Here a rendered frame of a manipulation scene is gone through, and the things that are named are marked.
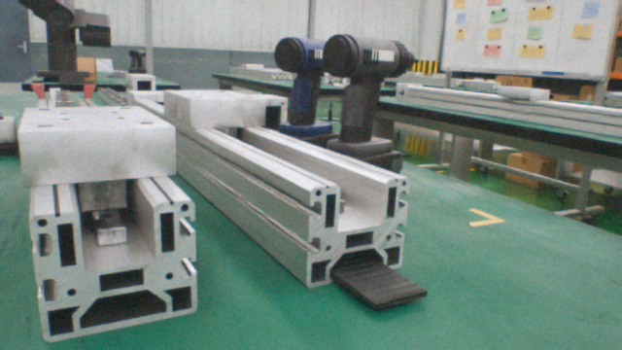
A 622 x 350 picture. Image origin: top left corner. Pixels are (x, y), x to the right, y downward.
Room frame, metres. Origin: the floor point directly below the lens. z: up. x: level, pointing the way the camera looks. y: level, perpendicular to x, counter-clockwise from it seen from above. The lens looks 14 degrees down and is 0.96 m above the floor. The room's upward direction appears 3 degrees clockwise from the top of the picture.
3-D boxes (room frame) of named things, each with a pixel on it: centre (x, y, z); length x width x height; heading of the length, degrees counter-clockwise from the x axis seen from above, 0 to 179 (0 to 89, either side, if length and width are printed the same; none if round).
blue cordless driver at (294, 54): (0.89, 0.01, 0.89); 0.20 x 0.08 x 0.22; 144
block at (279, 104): (1.11, 0.15, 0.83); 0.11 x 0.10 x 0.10; 120
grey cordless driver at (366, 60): (0.73, -0.08, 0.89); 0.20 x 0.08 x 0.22; 135
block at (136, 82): (1.97, 0.76, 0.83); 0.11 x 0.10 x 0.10; 119
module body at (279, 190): (0.72, 0.17, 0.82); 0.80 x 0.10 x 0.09; 31
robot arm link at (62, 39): (1.00, 0.55, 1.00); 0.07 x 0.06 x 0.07; 117
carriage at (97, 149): (0.41, 0.20, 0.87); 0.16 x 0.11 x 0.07; 31
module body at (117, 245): (0.62, 0.33, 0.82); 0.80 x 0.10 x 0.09; 31
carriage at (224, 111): (0.72, 0.17, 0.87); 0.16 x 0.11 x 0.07; 31
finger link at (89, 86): (1.01, 0.53, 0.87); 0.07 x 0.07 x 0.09; 30
